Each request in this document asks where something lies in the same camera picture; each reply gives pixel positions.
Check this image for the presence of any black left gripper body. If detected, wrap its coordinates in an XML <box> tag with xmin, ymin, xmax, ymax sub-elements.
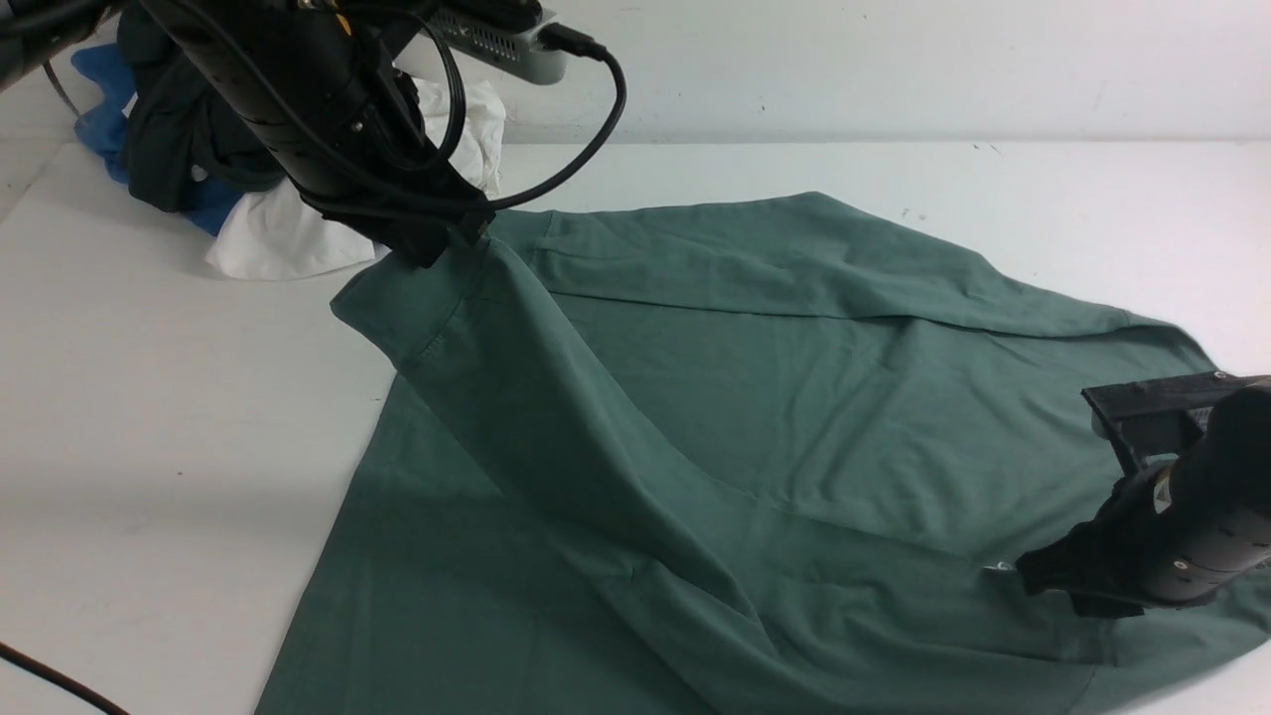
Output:
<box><xmin>297</xmin><ymin>149</ymin><xmax>494</xmax><ymax>268</ymax></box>

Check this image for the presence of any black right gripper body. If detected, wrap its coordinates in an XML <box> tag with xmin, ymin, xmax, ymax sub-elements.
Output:
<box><xmin>1014</xmin><ymin>478</ymin><xmax>1207</xmax><ymax>618</ymax></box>

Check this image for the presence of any green long-sleeved shirt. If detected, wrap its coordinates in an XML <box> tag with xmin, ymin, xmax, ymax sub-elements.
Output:
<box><xmin>257</xmin><ymin>194</ymin><xmax>1268</xmax><ymax>714</ymax></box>

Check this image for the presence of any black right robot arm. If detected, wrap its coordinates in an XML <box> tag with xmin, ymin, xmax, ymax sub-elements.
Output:
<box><xmin>1014</xmin><ymin>372</ymin><xmax>1270</xmax><ymax>620</ymax></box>

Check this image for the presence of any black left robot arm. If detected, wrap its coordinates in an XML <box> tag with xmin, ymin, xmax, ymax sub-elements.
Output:
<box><xmin>3</xmin><ymin>1</ymin><xmax>494</xmax><ymax>267</ymax></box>

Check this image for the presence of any white crumpled garment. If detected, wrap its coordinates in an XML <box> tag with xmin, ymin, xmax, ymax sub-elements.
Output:
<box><xmin>205</xmin><ymin>80</ymin><xmax>507</xmax><ymax>282</ymax></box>

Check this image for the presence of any dark green crumpled garment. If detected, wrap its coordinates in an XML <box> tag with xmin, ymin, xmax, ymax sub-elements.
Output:
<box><xmin>117</xmin><ymin>1</ymin><xmax>285</xmax><ymax>213</ymax></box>

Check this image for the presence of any blue crumpled garment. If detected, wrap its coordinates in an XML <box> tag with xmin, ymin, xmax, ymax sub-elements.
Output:
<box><xmin>70</xmin><ymin>44</ymin><xmax>241</xmax><ymax>236</ymax></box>

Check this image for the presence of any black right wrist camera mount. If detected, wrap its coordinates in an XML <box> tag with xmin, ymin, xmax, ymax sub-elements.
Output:
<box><xmin>1080</xmin><ymin>371</ymin><xmax>1268</xmax><ymax>478</ymax></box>

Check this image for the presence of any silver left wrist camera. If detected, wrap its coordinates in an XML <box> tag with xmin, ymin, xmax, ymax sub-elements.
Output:
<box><xmin>427</xmin><ymin>1</ymin><xmax>567</xmax><ymax>86</ymax></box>

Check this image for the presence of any black camera cable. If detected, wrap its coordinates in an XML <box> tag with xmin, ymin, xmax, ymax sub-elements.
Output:
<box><xmin>139</xmin><ymin>0</ymin><xmax>629</xmax><ymax>224</ymax></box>

